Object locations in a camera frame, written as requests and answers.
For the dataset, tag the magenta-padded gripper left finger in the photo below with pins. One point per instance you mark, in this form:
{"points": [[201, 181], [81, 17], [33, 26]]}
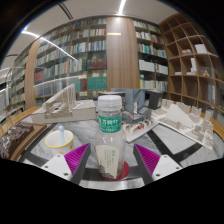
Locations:
{"points": [[77, 160]]}

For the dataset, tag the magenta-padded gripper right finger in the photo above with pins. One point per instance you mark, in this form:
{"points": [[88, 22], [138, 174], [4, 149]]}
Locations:
{"points": [[148, 160]]}

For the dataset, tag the clear plastic drink bottle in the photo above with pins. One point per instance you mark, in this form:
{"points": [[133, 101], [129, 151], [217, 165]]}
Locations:
{"points": [[109, 146]]}

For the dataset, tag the white cup with yellow rim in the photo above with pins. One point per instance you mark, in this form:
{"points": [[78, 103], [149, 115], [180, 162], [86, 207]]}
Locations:
{"points": [[53, 145]]}

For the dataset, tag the light blue spoon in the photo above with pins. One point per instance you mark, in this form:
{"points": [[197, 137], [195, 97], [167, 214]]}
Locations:
{"points": [[61, 131]]}

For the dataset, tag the small white columned model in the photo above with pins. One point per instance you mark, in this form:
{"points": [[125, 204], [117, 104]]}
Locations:
{"points": [[140, 126]]}

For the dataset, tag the white ramp architectural model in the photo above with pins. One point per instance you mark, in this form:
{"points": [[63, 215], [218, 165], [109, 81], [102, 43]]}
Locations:
{"points": [[66, 110]]}

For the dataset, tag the large white city model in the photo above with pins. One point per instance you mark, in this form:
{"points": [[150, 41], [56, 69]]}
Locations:
{"points": [[183, 121]]}

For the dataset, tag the dark grey building model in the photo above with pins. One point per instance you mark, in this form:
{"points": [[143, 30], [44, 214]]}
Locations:
{"points": [[136, 100]]}

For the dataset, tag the brown architectural model on board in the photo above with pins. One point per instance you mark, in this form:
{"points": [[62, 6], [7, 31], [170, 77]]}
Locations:
{"points": [[15, 138]]}

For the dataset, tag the curved wooden slatted bench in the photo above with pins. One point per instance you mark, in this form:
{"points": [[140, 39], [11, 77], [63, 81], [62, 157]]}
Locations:
{"points": [[23, 115]]}

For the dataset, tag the wooden cubby shelf unit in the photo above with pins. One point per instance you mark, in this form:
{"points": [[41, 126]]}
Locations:
{"points": [[196, 66]]}

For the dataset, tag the white ceiling strip light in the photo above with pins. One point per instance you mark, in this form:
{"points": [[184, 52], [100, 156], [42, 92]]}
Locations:
{"points": [[122, 6]]}

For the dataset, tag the wall bookshelf full of books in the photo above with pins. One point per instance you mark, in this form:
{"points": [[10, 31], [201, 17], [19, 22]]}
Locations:
{"points": [[83, 56]]}

